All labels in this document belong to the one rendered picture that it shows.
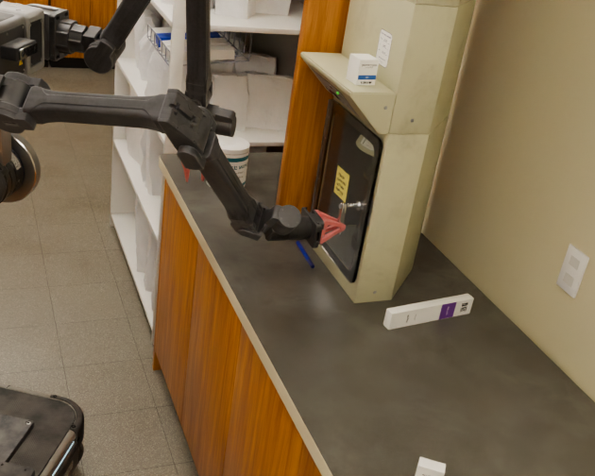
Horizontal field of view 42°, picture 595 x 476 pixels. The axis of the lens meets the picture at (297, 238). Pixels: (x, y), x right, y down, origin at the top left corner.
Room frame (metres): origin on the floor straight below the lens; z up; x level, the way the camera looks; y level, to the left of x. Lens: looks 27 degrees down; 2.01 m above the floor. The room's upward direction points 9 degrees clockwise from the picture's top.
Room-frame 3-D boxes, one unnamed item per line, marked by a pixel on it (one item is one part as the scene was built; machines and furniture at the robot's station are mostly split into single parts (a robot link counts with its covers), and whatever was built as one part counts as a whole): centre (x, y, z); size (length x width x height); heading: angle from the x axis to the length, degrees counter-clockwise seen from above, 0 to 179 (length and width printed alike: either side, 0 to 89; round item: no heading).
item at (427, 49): (1.95, -0.22, 1.33); 0.32 x 0.25 x 0.77; 25
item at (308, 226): (1.73, 0.00, 1.14); 0.10 x 0.07 x 0.07; 25
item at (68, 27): (2.00, 0.66, 1.45); 0.09 x 0.08 x 0.12; 175
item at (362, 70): (1.80, -0.09, 1.54); 0.05 x 0.05 x 0.06; 30
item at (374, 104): (1.87, -0.05, 1.46); 0.32 x 0.12 x 0.10; 25
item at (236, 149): (2.37, 0.26, 1.02); 0.13 x 0.13 x 0.15
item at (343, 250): (1.89, -0.10, 1.19); 0.30 x 0.01 x 0.40; 25
